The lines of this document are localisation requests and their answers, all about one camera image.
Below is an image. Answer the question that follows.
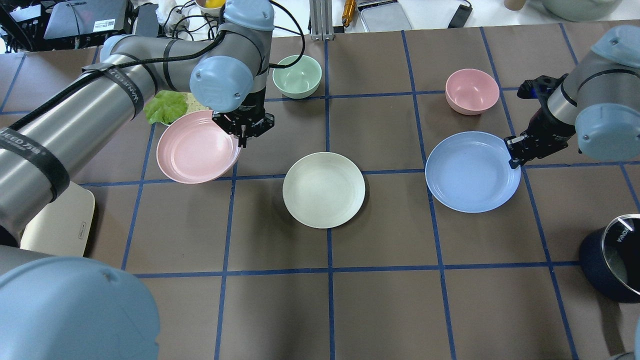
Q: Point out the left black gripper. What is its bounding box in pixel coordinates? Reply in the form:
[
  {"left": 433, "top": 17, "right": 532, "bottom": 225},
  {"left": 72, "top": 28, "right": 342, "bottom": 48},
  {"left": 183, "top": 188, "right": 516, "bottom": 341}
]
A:
[{"left": 212, "top": 92, "right": 275, "bottom": 149}]

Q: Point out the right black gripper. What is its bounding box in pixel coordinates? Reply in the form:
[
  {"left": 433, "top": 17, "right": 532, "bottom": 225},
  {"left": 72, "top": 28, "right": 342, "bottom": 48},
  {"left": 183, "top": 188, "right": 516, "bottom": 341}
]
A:
[{"left": 503, "top": 75, "right": 576, "bottom": 170}]

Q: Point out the pink plate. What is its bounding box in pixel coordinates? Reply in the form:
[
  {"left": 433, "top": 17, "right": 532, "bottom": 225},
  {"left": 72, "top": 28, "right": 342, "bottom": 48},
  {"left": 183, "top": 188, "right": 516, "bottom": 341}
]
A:
[{"left": 155, "top": 110, "right": 242, "bottom": 185}]

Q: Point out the blue plate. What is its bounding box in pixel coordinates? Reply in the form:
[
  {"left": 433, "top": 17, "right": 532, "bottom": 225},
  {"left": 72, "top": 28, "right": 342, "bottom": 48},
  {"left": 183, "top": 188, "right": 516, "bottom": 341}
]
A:
[{"left": 424, "top": 131, "right": 521, "bottom": 214}]

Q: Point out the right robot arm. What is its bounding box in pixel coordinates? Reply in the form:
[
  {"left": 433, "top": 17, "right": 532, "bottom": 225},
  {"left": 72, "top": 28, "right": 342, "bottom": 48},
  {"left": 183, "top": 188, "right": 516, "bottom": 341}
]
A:
[{"left": 503, "top": 24, "right": 640, "bottom": 169}]

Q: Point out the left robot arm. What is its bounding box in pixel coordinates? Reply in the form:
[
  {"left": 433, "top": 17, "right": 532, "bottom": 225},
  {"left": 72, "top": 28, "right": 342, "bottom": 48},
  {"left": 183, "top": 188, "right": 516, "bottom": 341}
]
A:
[{"left": 0, "top": 0, "right": 275, "bottom": 360}]

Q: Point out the bread slice on plate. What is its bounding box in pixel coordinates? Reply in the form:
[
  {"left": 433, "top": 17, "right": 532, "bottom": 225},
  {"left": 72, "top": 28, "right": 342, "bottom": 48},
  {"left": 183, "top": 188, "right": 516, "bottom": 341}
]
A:
[{"left": 184, "top": 92, "right": 211, "bottom": 114}]

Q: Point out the pink bowl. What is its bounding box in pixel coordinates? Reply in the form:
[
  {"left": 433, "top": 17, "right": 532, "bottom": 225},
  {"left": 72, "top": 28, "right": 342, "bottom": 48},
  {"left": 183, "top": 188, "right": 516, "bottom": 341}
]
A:
[{"left": 445, "top": 68, "right": 500, "bottom": 116}]

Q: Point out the green bowl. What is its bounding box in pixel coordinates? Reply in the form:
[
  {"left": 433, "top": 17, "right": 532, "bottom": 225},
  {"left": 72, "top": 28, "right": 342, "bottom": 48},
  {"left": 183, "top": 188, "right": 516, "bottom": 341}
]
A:
[{"left": 271, "top": 55, "right": 323, "bottom": 100}]

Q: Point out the green lettuce leaf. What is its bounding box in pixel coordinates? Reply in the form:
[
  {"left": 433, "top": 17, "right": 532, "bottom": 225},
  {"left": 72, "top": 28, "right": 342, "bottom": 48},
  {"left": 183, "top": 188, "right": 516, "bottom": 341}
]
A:
[{"left": 142, "top": 90, "right": 188, "bottom": 125}]

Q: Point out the cream white plate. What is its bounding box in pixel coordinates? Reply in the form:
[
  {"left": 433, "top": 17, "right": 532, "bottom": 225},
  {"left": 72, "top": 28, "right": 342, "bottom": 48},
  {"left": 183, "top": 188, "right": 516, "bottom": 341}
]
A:
[{"left": 282, "top": 152, "right": 366, "bottom": 229}]

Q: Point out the beige bowl with fruit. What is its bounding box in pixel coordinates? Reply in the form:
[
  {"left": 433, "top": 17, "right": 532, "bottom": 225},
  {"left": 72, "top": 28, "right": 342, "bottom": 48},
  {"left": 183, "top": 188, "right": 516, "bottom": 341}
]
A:
[{"left": 194, "top": 0, "right": 226, "bottom": 18}]

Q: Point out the dark blue pot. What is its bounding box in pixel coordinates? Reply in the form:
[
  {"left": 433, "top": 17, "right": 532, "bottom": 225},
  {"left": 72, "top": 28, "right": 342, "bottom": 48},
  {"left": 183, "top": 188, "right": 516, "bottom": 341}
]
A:
[{"left": 578, "top": 213, "right": 640, "bottom": 304}]

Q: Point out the white toaster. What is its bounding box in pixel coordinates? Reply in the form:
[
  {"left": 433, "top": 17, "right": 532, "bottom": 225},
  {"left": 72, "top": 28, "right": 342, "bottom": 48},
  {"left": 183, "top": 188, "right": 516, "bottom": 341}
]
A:
[{"left": 19, "top": 182, "right": 96, "bottom": 257}]

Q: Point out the aluminium frame post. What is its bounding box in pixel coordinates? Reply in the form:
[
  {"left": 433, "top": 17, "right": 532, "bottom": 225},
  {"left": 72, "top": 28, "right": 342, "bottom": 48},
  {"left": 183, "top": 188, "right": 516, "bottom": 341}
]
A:
[{"left": 309, "top": 0, "right": 335, "bottom": 41}]

